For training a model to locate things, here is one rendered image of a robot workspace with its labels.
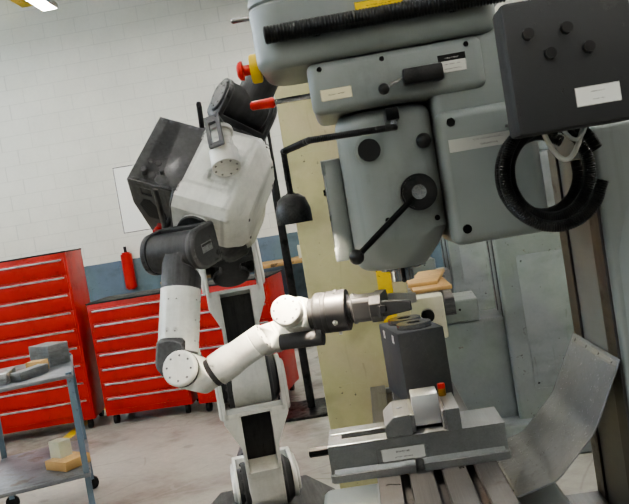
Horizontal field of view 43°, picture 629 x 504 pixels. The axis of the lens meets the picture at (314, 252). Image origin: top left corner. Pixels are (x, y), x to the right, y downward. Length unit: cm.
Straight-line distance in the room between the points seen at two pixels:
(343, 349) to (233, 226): 164
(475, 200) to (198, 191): 67
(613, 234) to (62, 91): 1028
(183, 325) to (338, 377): 177
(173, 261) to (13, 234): 986
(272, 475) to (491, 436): 93
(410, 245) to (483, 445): 41
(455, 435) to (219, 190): 77
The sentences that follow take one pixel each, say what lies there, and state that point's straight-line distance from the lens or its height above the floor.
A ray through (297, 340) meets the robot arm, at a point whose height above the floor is 119.
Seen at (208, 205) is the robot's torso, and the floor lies 150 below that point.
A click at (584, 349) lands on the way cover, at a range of 180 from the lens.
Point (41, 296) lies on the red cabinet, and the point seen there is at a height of 113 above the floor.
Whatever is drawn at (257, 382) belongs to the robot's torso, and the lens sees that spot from 222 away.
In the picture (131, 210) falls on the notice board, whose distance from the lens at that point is 1107.
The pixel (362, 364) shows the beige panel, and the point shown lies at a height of 77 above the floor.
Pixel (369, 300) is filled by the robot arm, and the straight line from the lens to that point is 163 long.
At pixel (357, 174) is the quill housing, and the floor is 151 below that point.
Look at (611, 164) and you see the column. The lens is 157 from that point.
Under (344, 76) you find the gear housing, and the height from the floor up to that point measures 169.
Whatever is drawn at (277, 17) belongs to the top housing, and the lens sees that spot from 158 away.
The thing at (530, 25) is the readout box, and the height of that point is 168.
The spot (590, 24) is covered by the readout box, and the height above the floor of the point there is 167.
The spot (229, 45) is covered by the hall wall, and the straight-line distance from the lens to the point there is 1098.
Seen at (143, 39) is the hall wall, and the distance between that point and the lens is 1123.
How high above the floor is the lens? 145
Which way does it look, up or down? 3 degrees down
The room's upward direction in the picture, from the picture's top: 9 degrees counter-clockwise
